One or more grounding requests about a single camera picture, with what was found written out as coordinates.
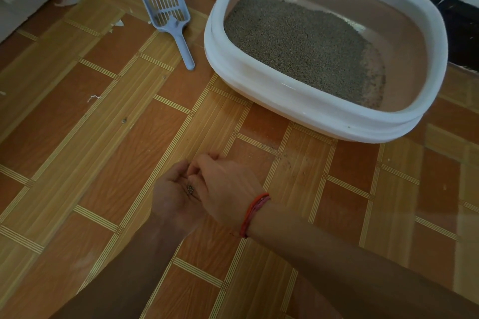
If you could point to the person's right hand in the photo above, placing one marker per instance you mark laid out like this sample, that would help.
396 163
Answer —
228 191

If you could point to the person's left hand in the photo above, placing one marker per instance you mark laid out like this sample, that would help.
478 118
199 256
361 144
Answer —
174 199

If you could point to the litter granules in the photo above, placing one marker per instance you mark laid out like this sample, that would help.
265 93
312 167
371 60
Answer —
190 189

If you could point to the white pink cat litter box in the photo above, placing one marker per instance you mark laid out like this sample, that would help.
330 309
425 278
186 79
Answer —
292 98

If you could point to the grey cat litter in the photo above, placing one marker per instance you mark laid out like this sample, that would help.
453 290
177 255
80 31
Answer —
299 42

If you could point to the grey plastic litter scoop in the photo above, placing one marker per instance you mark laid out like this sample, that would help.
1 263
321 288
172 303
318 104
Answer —
170 19

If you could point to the person's left forearm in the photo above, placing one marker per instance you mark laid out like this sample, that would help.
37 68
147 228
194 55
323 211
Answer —
119 277

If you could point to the person's right forearm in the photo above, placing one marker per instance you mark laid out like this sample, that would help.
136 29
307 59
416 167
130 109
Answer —
355 270

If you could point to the torn white paper scrap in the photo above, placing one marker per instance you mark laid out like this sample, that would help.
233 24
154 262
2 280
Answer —
117 24

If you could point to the flat white paper piece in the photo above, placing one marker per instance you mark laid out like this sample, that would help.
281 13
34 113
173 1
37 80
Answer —
69 1

